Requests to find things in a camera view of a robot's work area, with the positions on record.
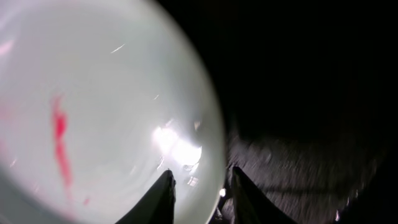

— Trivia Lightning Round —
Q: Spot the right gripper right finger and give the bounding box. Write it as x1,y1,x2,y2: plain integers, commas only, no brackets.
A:
231,167,296,224

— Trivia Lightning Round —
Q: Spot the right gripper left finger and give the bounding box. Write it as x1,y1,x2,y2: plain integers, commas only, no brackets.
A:
116,170,176,224

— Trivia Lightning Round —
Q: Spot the light blue plate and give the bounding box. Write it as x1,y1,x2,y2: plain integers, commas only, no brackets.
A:
1,0,226,223

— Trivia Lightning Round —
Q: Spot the black round tray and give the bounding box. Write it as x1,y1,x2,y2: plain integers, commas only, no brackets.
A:
160,1,397,223

